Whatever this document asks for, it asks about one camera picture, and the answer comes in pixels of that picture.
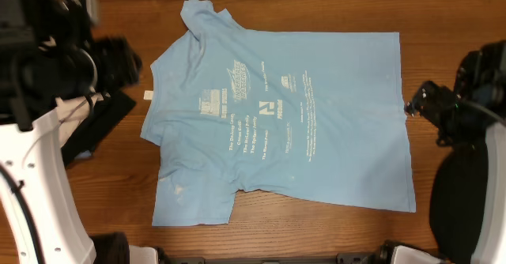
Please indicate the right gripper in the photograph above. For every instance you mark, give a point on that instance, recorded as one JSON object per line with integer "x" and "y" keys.
{"x": 439, "y": 95}

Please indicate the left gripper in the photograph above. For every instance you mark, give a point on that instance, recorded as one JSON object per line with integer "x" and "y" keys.
{"x": 118, "y": 67}

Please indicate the light blue printed t-shirt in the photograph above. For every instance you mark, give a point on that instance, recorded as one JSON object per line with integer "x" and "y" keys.
{"x": 311, "y": 115}

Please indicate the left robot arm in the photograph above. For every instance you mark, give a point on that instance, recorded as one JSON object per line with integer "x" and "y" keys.
{"x": 48, "y": 53}

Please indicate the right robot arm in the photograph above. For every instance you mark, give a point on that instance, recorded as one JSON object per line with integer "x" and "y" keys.
{"x": 480, "y": 90}

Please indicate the beige folded garment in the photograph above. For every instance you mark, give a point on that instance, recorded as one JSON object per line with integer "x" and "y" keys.
{"x": 71, "y": 113}

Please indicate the black t-shirt right pile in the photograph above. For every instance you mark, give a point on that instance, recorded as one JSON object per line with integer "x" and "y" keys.
{"x": 458, "y": 201}

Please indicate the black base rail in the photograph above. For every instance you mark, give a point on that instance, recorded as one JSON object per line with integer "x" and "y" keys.
{"x": 273, "y": 260}

